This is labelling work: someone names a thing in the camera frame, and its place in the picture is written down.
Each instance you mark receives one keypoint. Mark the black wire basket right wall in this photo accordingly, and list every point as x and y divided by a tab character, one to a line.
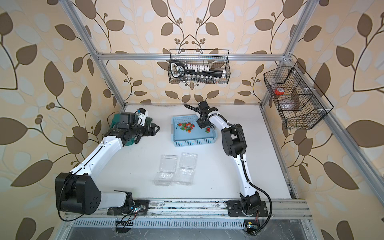
304	103

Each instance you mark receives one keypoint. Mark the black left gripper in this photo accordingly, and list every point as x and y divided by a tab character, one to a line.
152	132

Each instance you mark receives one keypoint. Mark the strawberry cluster with green leaves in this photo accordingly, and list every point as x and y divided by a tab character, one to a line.
187	127

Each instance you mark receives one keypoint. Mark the red tape roll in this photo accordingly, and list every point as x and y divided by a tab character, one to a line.
279	91

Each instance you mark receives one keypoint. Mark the black white tool set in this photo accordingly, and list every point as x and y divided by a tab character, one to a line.
180	69

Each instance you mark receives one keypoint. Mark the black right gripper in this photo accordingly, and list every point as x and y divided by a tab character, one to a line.
201	125

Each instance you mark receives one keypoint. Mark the clear clamshell container left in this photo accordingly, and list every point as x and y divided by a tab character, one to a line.
167	169

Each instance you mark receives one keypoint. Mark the light blue perforated plastic basket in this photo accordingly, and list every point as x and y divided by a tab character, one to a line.
198	136

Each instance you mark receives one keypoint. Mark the black wire basket wall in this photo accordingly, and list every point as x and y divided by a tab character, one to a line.
216	58
304	103

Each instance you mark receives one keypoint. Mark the aluminium frame post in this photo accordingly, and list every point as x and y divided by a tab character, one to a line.
69	9

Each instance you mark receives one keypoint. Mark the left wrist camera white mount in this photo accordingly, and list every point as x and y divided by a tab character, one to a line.
138	118

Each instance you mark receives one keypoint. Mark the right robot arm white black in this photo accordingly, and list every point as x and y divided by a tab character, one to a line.
234	145

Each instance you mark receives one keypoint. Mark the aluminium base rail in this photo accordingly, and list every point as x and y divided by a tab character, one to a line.
196	214

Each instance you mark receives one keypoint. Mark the green tool case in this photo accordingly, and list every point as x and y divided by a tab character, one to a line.
127	134

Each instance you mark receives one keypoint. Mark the black wire basket back wall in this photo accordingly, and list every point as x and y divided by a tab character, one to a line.
216	58

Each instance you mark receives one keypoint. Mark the clear clamshell container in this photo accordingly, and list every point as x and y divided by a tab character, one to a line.
167	169
186	171

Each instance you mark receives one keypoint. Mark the clear clamshell container middle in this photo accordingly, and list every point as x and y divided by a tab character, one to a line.
186	171

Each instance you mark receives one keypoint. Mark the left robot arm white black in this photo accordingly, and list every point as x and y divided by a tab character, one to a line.
77	191

